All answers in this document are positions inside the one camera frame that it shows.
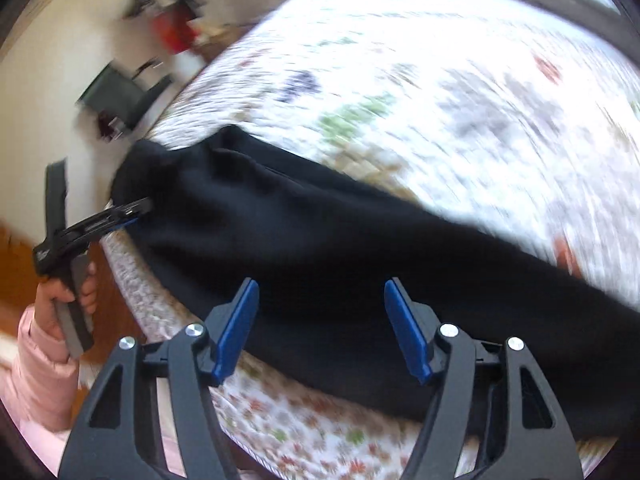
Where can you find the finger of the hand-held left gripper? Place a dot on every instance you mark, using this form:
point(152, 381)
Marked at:
point(112, 215)

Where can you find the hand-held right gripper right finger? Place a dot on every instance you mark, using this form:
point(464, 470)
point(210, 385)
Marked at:
point(406, 332)

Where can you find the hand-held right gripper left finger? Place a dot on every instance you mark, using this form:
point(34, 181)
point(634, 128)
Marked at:
point(239, 332)

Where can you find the black pants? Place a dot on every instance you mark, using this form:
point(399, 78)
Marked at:
point(300, 260)

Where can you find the person's left forearm pink sleeve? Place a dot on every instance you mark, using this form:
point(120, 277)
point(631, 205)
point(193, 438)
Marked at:
point(40, 380)

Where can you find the person's left hand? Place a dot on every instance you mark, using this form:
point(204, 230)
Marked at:
point(50, 305)

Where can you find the black office chair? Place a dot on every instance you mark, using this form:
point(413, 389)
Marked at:
point(117, 97)

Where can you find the red bag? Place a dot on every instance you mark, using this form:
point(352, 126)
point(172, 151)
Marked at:
point(172, 32)

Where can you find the floral quilted bedspread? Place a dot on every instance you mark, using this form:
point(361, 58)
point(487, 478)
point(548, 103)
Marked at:
point(450, 110)

